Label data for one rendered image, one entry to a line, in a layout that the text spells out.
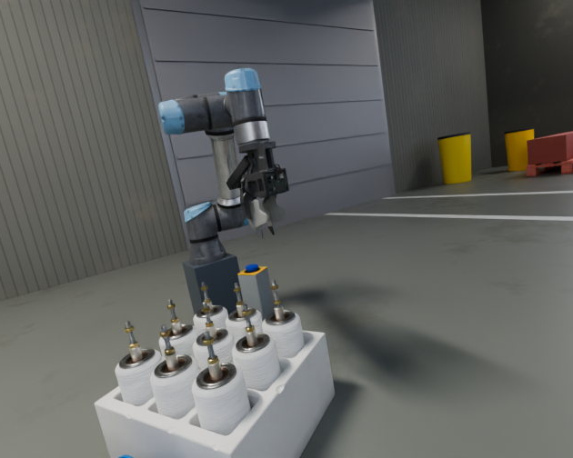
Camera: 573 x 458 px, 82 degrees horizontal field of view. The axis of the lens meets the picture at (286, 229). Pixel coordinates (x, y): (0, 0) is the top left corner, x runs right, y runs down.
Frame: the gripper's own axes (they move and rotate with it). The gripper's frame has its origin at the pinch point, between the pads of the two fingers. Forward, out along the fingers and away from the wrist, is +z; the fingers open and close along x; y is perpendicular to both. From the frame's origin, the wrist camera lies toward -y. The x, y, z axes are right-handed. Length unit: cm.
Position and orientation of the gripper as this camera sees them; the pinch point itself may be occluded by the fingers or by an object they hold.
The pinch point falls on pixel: (265, 231)
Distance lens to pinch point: 79.0
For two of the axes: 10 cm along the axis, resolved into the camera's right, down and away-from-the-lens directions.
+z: 1.7, 9.7, 1.7
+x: 7.1, -2.4, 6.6
